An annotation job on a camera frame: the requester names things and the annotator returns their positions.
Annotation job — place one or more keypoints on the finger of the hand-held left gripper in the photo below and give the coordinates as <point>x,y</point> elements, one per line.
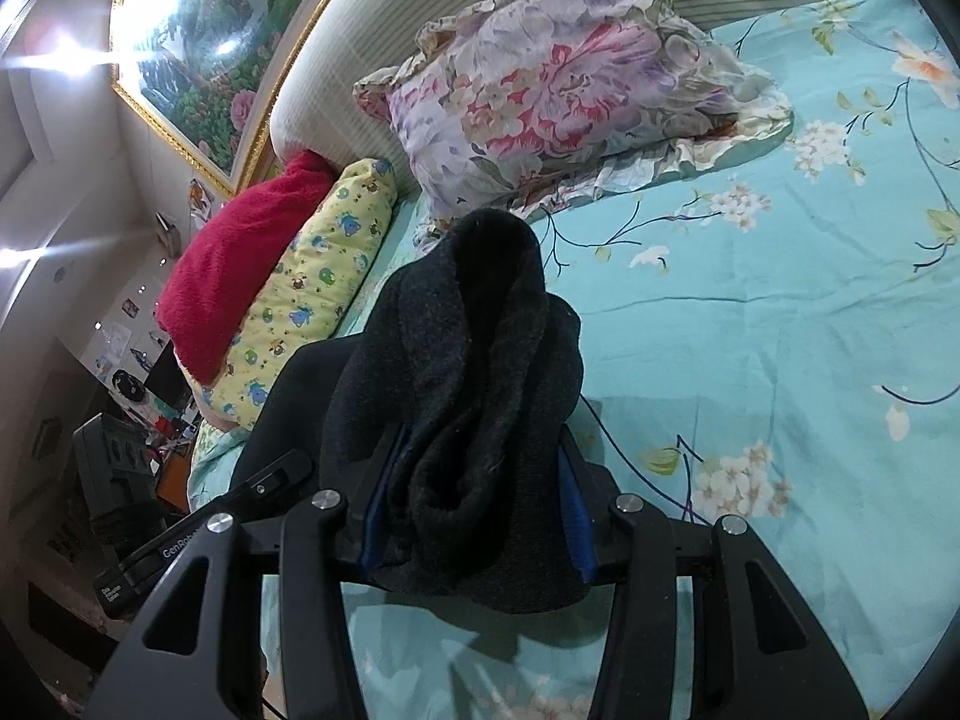
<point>274,476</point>

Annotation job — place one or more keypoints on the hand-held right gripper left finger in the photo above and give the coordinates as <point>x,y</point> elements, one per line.
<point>371,529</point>

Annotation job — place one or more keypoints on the purple pink floral pillow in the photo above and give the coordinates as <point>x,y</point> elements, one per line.
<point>540,90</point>

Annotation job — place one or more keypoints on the black plastic crate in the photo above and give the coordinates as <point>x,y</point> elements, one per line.
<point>112,465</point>

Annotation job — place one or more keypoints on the red fleece blanket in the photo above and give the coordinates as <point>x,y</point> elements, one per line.
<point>232,262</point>

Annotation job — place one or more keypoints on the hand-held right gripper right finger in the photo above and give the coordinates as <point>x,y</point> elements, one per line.
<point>577,529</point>

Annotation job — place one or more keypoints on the black pants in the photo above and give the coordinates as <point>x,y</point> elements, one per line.
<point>465,360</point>

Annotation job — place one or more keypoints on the turquoise floral bedsheet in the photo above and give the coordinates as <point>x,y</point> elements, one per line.
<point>750,352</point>

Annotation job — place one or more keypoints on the gold framed landscape painting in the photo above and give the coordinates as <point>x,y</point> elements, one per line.
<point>202,37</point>

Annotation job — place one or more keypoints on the yellow cartoon print pillow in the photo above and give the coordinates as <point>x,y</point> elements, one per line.
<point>315,277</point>

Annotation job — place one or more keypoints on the beige ribbed headboard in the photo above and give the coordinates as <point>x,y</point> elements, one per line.
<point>330,67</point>

